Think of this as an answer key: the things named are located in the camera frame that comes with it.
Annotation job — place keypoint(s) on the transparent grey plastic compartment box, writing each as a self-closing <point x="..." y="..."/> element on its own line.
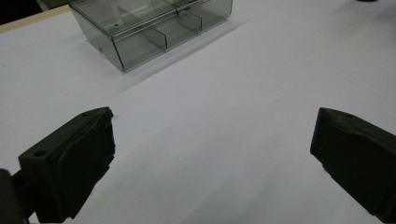
<point x="140" y="46"/>

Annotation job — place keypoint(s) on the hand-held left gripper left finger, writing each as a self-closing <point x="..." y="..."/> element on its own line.
<point x="71" y="161"/>

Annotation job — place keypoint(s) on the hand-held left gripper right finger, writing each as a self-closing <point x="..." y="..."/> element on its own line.
<point x="358" y="155"/>

